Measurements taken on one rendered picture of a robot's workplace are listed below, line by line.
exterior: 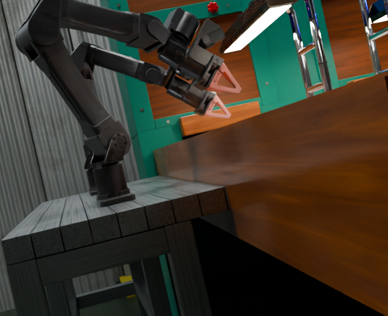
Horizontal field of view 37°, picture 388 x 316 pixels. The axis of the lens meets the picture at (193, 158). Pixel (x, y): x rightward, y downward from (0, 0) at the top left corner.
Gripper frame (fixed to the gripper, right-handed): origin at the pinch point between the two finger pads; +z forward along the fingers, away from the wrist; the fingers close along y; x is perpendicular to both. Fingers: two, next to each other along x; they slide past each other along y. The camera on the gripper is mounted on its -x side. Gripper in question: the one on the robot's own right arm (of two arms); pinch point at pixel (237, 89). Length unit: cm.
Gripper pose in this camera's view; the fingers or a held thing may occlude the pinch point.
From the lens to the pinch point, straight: 137.6
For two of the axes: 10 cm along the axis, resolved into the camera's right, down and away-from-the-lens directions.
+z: 8.7, 4.7, 1.7
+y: -2.0, 0.2, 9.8
